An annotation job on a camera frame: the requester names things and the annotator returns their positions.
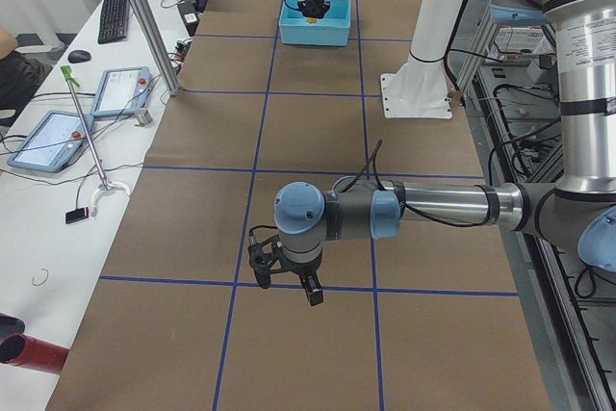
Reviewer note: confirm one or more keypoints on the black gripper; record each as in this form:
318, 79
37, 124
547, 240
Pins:
314, 5
301, 269

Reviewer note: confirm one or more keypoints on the light blue plastic bin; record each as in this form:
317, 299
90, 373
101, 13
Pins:
332, 30

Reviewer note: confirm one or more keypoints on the black keyboard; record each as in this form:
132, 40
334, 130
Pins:
113, 21

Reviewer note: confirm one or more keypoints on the far teach pendant tablet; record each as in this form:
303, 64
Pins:
122, 91

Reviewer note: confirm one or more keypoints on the teach pendant tablet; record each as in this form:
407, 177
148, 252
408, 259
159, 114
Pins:
51, 144
122, 91

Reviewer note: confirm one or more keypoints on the black computer mouse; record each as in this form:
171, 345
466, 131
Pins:
78, 56

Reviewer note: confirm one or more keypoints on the green tipped grabber stick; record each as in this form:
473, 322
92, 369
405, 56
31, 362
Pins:
106, 185

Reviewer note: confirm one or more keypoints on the near teach pendant tablet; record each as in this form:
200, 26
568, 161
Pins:
51, 144

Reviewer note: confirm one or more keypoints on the seated person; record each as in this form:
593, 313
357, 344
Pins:
20, 77

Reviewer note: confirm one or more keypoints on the red cylinder bottle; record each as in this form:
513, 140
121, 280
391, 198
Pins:
24, 351

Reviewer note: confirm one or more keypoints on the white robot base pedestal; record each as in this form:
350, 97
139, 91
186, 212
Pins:
419, 89

